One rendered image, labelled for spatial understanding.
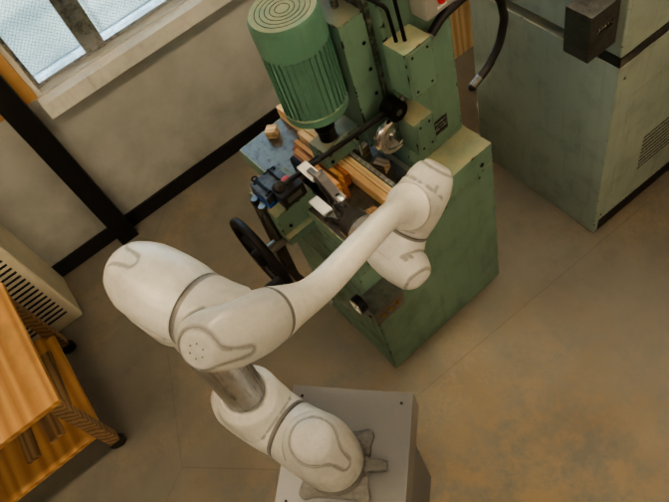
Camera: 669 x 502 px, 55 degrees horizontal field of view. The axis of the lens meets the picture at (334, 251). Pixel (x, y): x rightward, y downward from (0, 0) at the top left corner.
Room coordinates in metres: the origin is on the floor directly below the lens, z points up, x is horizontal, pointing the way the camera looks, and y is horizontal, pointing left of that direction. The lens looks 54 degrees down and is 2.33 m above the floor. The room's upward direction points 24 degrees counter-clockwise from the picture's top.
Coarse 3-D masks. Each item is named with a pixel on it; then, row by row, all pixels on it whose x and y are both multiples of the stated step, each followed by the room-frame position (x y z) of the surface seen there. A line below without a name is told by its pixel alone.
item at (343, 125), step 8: (344, 120) 1.33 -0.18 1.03; (336, 128) 1.31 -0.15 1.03; (344, 128) 1.30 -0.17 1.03; (352, 128) 1.29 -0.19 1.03; (336, 136) 1.28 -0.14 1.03; (344, 136) 1.27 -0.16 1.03; (360, 136) 1.29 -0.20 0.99; (312, 144) 1.30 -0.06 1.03; (320, 144) 1.28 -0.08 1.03; (328, 144) 1.27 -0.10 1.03; (352, 144) 1.28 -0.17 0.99; (320, 152) 1.26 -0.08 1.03; (336, 152) 1.26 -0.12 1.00; (344, 152) 1.27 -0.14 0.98; (328, 160) 1.25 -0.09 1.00; (336, 160) 1.26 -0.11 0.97
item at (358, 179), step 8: (304, 136) 1.44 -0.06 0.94; (312, 136) 1.42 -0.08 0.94; (344, 168) 1.25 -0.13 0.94; (352, 168) 1.23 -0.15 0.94; (352, 176) 1.21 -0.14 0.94; (360, 176) 1.19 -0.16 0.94; (360, 184) 1.18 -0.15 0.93; (368, 184) 1.16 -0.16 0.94; (368, 192) 1.15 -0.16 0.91; (376, 192) 1.12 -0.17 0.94; (384, 192) 1.11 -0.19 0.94; (376, 200) 1.12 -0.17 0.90; (384, 200) 1.08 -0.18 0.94
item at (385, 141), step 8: (384, 120) 1.23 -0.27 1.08; (384, 128) 1.20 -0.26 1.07; (392, 128) 1.21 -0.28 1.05; (376, 136) 1.20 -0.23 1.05; (384, 136) 1.20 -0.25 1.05; (392, 136) 1.20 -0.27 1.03; (400, 136) 1.22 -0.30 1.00; (376, 144) 1.20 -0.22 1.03; (384, 144) 1.20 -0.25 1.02; (392, 144) 1.21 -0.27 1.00; (400, 144) 1.21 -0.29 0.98; (384, 152) 1.19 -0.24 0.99; (392, 152) 1.20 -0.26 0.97
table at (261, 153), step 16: (288, 128) 1.54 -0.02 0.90; (256, 144) 1.53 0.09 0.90; (272, 144) 1.50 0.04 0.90; (288, 144) 1.47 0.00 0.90; (256, 160) 1.47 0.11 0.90; (272, 160) 1.44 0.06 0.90; (288, 160) 1.41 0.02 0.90; (320, 192) 1.24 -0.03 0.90; (352, 192) 1.19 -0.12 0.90; (304, 224) 1.18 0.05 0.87; (320, 224) 1.15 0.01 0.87; (288, 240) 1.16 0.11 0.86; (336, 240) 1.08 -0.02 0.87
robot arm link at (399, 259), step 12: (384, 240) 0.81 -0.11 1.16; (396, 240) 0.79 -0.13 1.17; (408, 240) 0.78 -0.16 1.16; (420, 240) 0.77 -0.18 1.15; (384, 252) 0.79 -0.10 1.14; (396, 252) 0.77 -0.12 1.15; (408, 252) 0.76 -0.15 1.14; (420, 252) 0.76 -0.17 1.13; (372, 264) 0.80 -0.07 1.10; (384, 264) 0.77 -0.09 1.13; (396, 264) 0.75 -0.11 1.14; (408, 264) 0.74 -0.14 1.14; (420, 264) 0.73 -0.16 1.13; (384, 276) 0.76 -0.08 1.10; (396, 276) 0.74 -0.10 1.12; (408, 276) 0.72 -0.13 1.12; (420, 276) 0.72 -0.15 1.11; (408, 288) 0.71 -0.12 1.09
